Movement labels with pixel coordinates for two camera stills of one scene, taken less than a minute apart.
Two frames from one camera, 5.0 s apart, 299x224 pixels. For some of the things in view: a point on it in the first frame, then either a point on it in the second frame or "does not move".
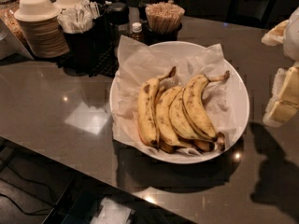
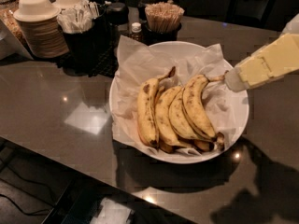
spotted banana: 194,106 does not move
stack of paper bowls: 39,21 does not move
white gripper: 292,36 to 266,65
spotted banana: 147,110 does not move
